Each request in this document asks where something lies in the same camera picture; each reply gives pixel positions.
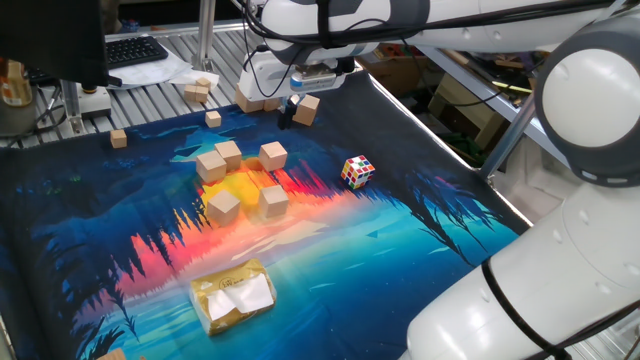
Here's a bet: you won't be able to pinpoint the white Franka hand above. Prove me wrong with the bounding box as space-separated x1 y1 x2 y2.
238 49 354 132

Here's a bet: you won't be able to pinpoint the Rubik's cube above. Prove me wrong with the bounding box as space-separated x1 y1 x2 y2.
340 154 376 191

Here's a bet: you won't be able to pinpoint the white crumpled paper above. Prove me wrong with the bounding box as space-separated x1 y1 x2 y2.
168 68 221 87

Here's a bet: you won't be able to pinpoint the white paper sheets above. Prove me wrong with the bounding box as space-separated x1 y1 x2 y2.
107 45 194 92

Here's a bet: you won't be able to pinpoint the beige storage box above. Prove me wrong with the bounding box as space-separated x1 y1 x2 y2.
430 73 506 151

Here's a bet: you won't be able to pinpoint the black keyboard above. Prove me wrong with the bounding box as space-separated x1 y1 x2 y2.
104 34 170 71

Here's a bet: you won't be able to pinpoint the colourful sunset printed mat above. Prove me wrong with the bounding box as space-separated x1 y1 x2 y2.
0 69 532 360

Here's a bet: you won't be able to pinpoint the gold tissue pack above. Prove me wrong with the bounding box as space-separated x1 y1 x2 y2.
188 257 278 337

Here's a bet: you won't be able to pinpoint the white emergency stop box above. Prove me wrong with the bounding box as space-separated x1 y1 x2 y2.
79 83 113 121

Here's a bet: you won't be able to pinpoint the black monitor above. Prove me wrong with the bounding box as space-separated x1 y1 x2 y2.
0 0 124 89

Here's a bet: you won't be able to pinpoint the grey round container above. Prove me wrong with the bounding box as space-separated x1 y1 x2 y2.
0 97 39 139

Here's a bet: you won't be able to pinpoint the aluminium upright post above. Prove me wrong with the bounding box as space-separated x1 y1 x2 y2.
192 0 217 72

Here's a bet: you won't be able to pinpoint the aluminium upright bracket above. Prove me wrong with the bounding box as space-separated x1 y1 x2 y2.
58 79 85 136

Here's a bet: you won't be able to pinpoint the aluminium table frame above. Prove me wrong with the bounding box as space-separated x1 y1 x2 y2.
417 44 571 180

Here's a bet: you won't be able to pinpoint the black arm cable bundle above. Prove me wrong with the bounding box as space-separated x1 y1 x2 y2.
239 0 640 360

